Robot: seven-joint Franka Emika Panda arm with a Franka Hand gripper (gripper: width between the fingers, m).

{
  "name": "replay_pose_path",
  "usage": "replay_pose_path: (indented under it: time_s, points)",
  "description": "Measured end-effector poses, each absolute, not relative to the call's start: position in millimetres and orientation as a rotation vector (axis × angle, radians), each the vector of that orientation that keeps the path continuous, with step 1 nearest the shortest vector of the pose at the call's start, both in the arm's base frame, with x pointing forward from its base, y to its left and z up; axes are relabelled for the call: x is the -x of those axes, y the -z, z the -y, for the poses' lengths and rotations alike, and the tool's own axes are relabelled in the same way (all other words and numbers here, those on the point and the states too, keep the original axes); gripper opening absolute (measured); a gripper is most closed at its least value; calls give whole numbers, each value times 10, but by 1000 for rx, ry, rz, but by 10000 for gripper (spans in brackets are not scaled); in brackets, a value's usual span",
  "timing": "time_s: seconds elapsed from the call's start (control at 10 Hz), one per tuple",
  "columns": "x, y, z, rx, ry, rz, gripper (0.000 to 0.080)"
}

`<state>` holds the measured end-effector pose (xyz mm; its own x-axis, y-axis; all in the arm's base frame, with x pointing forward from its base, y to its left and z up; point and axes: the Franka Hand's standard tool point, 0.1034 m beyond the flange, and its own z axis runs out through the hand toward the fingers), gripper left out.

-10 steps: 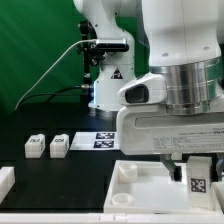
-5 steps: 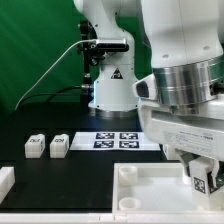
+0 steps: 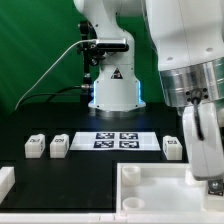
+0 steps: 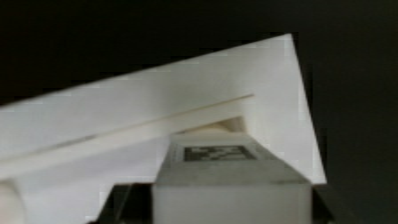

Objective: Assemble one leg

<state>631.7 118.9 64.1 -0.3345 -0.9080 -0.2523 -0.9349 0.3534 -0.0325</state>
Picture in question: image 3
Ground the white sheet with markers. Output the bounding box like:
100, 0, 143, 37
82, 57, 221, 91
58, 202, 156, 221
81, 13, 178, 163
70, 132, 160, 151

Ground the black cable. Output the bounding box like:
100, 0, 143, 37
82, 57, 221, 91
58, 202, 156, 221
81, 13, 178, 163
15, 84, 94, 109

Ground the white obstacle fence rail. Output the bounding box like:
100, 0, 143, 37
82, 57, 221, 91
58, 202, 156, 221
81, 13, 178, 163
0, 211, 224, 224

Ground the white square table top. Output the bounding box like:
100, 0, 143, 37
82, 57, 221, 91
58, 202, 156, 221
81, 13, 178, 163
116, 163, 224, 214

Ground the white camera cable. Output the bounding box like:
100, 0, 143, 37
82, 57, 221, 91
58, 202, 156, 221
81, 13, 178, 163
14, 39, 98, 111

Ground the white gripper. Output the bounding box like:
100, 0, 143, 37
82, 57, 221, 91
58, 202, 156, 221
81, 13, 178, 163
182, 103, 224, 181

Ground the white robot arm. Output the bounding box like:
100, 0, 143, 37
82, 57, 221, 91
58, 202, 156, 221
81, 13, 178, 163
73, 0, 224, 181

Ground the silver black mounted camera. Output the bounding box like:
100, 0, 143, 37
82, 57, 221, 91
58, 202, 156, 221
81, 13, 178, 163
93, 38, 129, 52

